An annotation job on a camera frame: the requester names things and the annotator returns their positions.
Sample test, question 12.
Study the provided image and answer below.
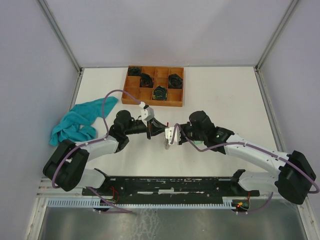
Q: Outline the rolled dark tie centre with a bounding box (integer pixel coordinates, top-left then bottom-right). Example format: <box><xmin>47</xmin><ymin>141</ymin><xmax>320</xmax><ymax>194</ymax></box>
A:
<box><xmin>139</xmin><ymin>73</ymin><xmax>154</xmax><ymax>88</ymax></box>

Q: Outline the teal cloth towel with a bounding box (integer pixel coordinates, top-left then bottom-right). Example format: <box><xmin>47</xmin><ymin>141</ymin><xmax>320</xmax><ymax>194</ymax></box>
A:
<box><xmin>49</xmin><ymin>96</ymin><xmax>119</xmax><ymax>147</ymax></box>

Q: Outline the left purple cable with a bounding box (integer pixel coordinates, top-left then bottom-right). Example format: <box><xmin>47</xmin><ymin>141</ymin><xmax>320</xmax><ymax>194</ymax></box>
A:
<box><xmin>51</xmin><ymin>89</ymin><xmax>148</xmax><ymax>215</ymax></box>

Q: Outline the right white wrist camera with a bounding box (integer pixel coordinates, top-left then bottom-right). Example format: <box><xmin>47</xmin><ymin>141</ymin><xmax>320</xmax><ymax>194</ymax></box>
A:
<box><xmin>168</xmin><ymin>126</ymin><xmax>181</xmax><ymax>146</ymax></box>

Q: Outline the rolled dark tie top left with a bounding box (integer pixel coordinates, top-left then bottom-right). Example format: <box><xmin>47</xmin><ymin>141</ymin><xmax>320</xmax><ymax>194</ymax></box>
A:
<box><xmin>127</xmin><ymin>66</ymin><xmax>142</xmax><ymax>77</ymax></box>

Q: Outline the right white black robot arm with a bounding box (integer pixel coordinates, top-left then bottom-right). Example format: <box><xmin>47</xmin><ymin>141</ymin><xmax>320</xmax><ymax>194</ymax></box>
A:
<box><xmin>179</xmin><ymin>110</ymin><xmax>320</xmax><ymax>205</ymax></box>

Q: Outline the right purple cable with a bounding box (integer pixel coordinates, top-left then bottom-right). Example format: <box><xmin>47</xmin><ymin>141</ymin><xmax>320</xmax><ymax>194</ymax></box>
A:
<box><xmin>172</xmin><ymin>123</ymin><xmax>320</xmax><ymax>214</ymax></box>

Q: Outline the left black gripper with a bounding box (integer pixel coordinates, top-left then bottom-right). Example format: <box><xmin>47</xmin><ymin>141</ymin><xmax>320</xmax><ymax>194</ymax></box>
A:
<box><xmin>124</xmin><ymin>117</ymin><xmax>166</xmax><ymax>139</ymax></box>

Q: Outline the purple cable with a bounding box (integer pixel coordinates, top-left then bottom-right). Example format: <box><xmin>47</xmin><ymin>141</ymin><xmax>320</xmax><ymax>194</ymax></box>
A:
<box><xmin>172</xmin><ymin>123</ymin><xmax>320</xmax><ymax>214</ymax></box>
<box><xmin>51</xmin><ymin>89</ymin><xmax>148</xmax><ymax>215</ymax></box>

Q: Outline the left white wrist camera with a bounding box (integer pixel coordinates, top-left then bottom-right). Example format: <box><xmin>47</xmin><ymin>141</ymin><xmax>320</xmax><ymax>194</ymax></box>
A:
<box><xmin>139</xmin><ymin>101</ymin><xmax>155</xmax><ymax>125</ymax></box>

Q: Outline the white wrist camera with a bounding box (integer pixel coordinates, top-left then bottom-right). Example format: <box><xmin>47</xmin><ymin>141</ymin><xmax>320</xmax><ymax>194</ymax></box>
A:
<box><xmin>168</xmin><ymin>126</ymin><xmax>181</xmax><ymax>146</ymax></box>
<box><xmin>139</xmin><ymin>101</ymin><xmax>155</xmax><ymax>125</ymax></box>

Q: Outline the rolled dark tie right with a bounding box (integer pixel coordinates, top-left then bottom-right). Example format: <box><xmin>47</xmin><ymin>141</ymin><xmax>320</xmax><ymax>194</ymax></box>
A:
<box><xmin>168</xmin><ymin>73</ymin><xmax>183</xmax><ymax>89</ymax></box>

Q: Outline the key with green tag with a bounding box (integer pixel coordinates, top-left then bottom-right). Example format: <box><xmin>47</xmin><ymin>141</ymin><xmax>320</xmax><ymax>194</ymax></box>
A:
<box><xmin>193</xmin><ymin>140</ymin><xmax>204</xmax><ymax>145</ymax></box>

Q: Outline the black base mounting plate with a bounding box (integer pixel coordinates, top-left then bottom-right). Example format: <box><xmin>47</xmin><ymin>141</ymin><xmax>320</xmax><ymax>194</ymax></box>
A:
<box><xmin>96</xmin><ymin>176</ymin><xmax>260</xmax><ymax>204</ymax></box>

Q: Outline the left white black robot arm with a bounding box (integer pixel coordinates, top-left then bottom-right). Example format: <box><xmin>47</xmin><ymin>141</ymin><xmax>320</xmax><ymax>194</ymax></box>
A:
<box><xmin>42</xmin><ymin>109</ymin><xmax>167</xmax><ymax>195</ymax></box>

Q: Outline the rolled dark tie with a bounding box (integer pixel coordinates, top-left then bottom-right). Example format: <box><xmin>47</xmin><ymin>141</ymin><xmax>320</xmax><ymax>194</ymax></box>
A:
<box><xmin>127</xmin><ymin>66</ymin><xmax>142</xmax><ymax>77</ymax></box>
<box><xmin>168</xmin><ymin>73</ymin><xmax>183</xmax><ymax>89</ymax></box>
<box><xmin>139</xmin><ymin>73</ymin><xmax>154</xmax><ymax>88</ymax></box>

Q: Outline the wooden compartment tray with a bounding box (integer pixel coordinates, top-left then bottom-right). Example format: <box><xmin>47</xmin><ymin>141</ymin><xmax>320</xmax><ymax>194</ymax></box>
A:
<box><xmin>121</xmin><ymin>65</ymin><xmax>185</xmax><ymax>107</ymax></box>

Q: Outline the grey slotted cable duct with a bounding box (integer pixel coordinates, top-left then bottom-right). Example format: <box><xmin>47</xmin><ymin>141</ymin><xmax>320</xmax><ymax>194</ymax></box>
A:
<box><xmin>47</xmin><ymin>197</ymin><xmax>236</xmax><ymax>210</ymax></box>

